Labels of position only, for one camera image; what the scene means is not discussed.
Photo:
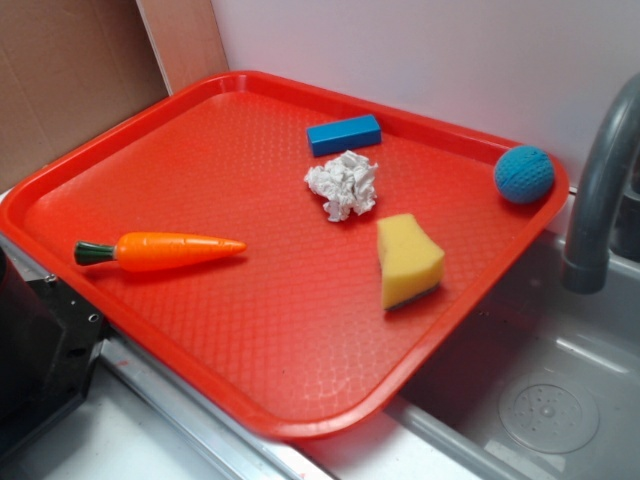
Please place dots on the blue textured ball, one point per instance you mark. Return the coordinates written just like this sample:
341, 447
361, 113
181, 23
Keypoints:
524, 174

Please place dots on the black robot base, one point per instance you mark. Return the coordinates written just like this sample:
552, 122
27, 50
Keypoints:
50, 340

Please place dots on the crumpled white paper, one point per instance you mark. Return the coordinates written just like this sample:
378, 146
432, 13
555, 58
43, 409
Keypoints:
347, 183

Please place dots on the yellow sponge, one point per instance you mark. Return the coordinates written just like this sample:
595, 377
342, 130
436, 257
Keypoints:
411, 262

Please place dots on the blue rectangular block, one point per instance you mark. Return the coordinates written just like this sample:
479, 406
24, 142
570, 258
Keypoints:
348, 134

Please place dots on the orange toy carrot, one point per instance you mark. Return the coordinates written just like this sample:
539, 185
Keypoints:
152, 251

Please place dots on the grey toy sink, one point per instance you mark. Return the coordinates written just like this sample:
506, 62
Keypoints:
536, 383

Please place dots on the grey toy faucet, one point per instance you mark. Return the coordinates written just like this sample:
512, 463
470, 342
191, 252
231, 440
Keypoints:
605, 213

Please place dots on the brown cardboard panel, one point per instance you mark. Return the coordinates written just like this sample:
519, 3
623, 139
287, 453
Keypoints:
70, 70

